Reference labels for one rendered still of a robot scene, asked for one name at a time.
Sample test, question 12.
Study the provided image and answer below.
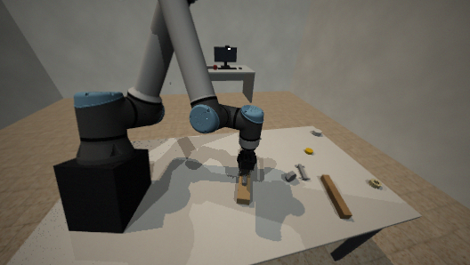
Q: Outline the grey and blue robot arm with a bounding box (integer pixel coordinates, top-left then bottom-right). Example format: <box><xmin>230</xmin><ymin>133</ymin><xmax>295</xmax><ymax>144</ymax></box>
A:
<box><xmin>74</xmin><ymin>0</ymin><xmax>264</xmax><ymax>165</ymax></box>

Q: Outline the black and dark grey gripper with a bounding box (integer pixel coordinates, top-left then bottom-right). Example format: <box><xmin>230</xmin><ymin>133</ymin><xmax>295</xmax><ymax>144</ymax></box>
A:
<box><xmin>237</xmin><ymin>148</ymin><xmax>256</xmax><ymax>175</ymax></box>

